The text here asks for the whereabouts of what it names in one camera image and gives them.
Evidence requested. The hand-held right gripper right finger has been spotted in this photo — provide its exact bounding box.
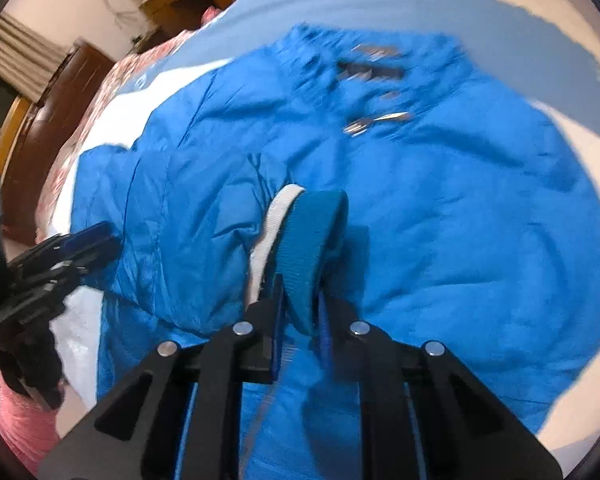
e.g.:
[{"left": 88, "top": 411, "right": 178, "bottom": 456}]
[{"left": 319, "top": 294, "right": 564, "bottom": 480}]

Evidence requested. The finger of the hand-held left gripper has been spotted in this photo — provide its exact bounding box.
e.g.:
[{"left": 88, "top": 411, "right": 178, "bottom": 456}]
[
  {"left": 7, "top": 247, "right": 123, "bottom": 288},
  {"left": 27, "top": 221, "right": 123, "bottom": 261}
]

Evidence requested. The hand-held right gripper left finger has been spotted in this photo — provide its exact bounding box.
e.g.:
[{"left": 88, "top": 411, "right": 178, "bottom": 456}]
[{"left": 37, "top": 274, "right": 287, "bottom": 480}]

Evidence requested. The blue puffer jacket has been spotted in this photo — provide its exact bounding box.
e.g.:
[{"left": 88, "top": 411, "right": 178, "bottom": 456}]
[{"left": 71, "top": 24, "right": 600, "bottom": 480}]

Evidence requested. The person's left forearm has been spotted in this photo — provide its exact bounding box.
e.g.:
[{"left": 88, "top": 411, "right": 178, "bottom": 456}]
[{"left": 0, "top": 370, "right": 67, "bottom": 477}]

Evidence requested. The person's left hand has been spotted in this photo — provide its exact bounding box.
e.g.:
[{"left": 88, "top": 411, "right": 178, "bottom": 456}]
[{"left": 0, "top": 327, "right": 65, "bottom": 411}]

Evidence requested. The dark brown wooden cabinet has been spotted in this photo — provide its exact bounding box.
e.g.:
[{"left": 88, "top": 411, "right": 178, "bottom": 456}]
[{"left": 2, "top": 37, "right": 116, "bottom": 233}]

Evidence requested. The red floral quilt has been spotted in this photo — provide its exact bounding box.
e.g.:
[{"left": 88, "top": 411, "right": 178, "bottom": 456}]
[{"left": 35, "top": 7, "right": 226, "bottom": 241}]

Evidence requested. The pale striped curtain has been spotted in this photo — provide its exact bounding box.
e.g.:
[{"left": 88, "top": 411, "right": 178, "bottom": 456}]
[{"left": 0, "top": 12, "right": 73, "bottom": 103}]

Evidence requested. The blue and white bed sheet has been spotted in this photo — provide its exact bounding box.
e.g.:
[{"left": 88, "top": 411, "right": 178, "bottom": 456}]
[{"left": 47, "top": 0, "right": 600, "bottom": 461}]

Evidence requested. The wooden window frame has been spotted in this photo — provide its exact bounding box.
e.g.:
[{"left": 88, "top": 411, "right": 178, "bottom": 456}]
[{"left": 0, "top": 95, "right": 33, "bottom": 181}]

